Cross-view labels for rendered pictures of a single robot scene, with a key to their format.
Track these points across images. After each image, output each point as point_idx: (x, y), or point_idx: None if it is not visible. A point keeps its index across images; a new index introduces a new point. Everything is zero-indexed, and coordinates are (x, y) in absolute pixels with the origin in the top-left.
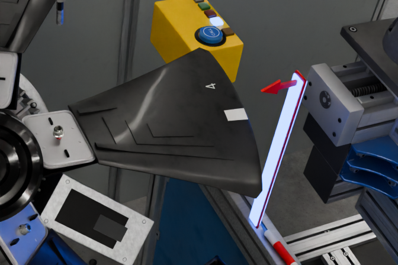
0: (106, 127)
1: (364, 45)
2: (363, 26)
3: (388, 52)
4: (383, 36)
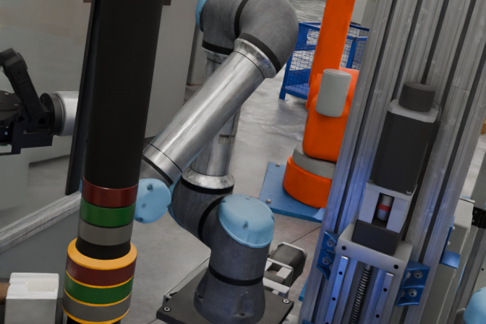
0: None
1: (186, 320)
2: (172, 301)
3: (209, 317)
4: (193, 304)
